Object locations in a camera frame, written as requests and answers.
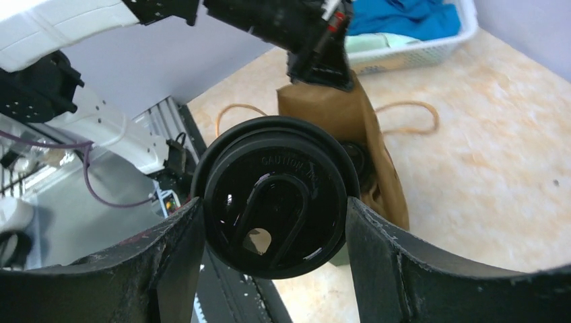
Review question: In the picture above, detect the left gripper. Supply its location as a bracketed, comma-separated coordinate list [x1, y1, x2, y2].
[203, 0, 354, 92]

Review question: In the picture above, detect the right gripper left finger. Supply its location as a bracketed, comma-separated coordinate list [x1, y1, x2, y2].
[1, 198, 205, 322]

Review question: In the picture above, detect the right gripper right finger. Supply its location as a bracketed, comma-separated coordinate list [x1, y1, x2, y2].
[345, 197, 570, 322]

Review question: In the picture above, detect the green brown paper bag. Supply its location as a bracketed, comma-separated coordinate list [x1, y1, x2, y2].
[215, 73, 440, 267]

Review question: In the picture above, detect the black coffee cup lid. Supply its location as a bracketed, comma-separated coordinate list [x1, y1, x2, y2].
[191, 116, 360, 279]

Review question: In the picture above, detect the white plastic basket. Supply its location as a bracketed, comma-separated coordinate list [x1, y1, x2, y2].
[348, 0, 479, 74]

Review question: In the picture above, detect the light green cloth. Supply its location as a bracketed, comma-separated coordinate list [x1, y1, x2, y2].
[345, 33, 422, 54]

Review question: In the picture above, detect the blue cloth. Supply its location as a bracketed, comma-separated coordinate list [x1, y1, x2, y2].
[347, 0, 461, 41]

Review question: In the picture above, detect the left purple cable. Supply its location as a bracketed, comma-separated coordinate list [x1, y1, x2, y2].
[0, 129, 159, 209]

